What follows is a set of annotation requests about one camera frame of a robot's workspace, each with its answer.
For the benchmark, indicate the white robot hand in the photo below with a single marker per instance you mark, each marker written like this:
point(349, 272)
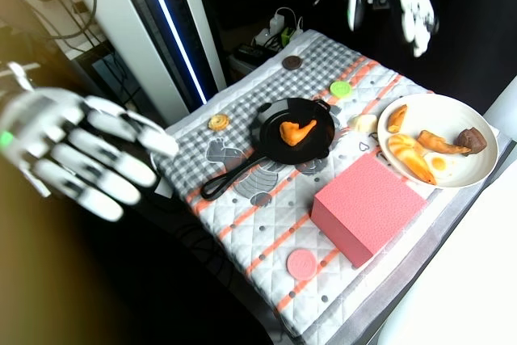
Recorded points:
point(44, 127)
point(416, 1)

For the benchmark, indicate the orange toy chicken drumstick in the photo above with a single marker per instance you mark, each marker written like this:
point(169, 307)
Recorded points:
point(292, 133)

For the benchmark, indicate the black cast iron skillet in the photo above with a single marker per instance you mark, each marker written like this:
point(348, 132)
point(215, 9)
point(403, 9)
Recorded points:
point(274, 143)

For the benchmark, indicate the pink foam block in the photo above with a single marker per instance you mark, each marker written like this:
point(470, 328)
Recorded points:
point(363, 207)

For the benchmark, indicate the green round token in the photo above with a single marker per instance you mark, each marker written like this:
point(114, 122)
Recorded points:
point(340, 89)

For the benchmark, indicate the white round plate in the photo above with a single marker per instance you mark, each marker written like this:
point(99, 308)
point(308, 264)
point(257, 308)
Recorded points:
point(444, 114)

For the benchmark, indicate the white column with blue light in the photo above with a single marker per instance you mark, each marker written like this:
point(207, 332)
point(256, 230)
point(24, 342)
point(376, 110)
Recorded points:
point(121, 38)

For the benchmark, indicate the orange toy fried dumpling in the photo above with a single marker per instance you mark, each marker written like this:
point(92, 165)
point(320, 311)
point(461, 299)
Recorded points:
point(396, 119)

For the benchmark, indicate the green plug adapter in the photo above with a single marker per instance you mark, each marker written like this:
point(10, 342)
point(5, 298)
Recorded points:
point(287, 34)

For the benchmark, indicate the white toy garlic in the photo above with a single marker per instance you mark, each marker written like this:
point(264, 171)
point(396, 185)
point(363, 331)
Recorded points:
point(363, 123)

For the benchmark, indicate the brown round token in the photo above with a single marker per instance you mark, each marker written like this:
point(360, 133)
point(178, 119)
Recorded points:
point(291, 62)

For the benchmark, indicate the white plug charger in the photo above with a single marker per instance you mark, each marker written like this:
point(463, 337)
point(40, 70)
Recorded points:
point(278, 21)

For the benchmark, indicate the long brown toy fried piece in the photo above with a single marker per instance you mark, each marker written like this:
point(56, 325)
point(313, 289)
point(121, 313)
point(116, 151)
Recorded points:
point(438, 143)

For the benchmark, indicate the dark brown toy meat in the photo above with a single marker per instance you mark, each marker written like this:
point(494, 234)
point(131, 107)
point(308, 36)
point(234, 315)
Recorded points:
point(472, 139)

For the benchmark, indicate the white power strip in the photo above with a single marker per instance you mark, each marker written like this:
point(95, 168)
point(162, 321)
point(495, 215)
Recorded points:
point(264, 36)

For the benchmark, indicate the orange striped toy prawn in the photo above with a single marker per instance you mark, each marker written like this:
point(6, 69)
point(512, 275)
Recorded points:
point(418, 165)

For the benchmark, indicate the toy fried egg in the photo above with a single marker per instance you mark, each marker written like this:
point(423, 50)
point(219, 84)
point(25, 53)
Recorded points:
point(438, 164)

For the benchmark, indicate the black power strip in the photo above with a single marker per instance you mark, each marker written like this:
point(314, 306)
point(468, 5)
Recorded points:
point(250, 53)

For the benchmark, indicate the yellow swirl toy cookie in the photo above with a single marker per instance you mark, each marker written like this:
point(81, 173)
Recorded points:
point(219, 122)

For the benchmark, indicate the grey quilt with printed bear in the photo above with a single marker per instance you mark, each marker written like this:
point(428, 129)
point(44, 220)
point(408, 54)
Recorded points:
point(262, 236)

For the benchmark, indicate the pink round token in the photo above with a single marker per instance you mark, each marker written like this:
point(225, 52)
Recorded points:
point(303, 265)

